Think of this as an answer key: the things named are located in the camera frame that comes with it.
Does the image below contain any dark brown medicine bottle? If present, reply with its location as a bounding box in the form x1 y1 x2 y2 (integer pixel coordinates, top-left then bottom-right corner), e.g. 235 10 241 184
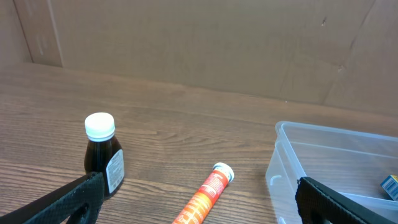
84 112 125 199

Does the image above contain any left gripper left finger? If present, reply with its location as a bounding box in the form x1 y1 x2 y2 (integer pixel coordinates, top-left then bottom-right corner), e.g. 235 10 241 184
1 172 104 224

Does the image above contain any clear plastic container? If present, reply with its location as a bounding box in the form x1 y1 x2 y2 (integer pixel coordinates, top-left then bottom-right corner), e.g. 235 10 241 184
266 121 397 223

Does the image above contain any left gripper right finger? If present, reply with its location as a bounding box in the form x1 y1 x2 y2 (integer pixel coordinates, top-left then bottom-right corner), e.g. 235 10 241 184
295 177 394 224

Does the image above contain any blue yellow VapoDrops box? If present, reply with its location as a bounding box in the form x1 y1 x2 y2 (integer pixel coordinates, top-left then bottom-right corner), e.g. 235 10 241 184
381 175 398 201

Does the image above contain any orange tablet tube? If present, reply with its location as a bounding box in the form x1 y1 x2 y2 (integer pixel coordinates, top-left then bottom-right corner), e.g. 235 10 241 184
172 162 234 224

